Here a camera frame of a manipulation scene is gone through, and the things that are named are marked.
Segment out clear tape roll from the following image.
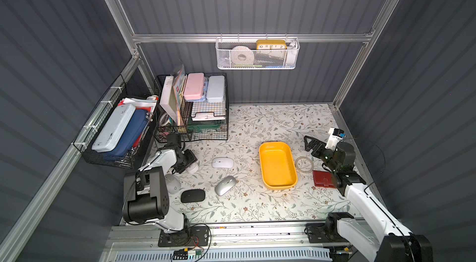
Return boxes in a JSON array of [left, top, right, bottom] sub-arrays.
[[295, 156, 314, 174]]

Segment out white tape roll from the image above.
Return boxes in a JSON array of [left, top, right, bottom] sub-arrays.
[[230, 46, 255, 66]]

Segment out pink pencil case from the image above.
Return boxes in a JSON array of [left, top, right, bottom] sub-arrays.
[[183, 72, 205, 102]]

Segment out white round mouse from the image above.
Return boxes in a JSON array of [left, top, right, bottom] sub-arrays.
[[165, 174, 182, 195]]

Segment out silver grey mouse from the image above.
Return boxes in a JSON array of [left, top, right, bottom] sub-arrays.
[[214, 175, 237, 196]]

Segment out black wire side basket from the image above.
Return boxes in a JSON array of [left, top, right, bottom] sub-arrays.
[[73, 76, 161, 169]]

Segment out black wire desk organizer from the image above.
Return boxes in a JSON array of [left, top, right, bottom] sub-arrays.
[[155, 72, 229, 143]]

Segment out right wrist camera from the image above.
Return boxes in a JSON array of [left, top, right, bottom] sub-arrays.
[[326, 128, 346, 151]]

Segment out yellow clock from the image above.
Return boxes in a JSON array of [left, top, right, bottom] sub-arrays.
[[256, 40, 287, 50]]

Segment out white wire wall basket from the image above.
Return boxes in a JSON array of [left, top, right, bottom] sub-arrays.
[[215, 36, 301, 70]]

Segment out books in organizer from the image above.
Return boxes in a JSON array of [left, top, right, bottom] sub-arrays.
[[159, 64, 187, 126]]

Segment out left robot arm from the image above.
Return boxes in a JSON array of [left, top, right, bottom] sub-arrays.
[[121, 133, 197, 233]]

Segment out white long case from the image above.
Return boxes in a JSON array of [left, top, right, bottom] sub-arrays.
[[91, 103, 136, 152]]

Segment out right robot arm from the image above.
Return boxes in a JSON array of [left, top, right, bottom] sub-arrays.
[[304, 129, 434, 262]]

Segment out red small box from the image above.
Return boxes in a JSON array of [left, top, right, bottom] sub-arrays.
[[312, 170, 335, 188]]

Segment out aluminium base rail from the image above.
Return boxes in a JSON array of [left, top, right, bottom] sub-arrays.
[[100, 221, 365, 262]]

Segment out yellow storage box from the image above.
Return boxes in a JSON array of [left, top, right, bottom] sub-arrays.
[[259, 141, 298, 190]]

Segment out black mouse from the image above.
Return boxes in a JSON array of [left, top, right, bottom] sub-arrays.
[[180, 189, 206, 203]]

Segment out light blue pencil case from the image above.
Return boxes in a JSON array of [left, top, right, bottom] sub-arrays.
[[206, 76, 226, 103]]

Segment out dark blue case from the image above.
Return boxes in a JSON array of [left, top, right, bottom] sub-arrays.
[[103, 109, 148, 161]]

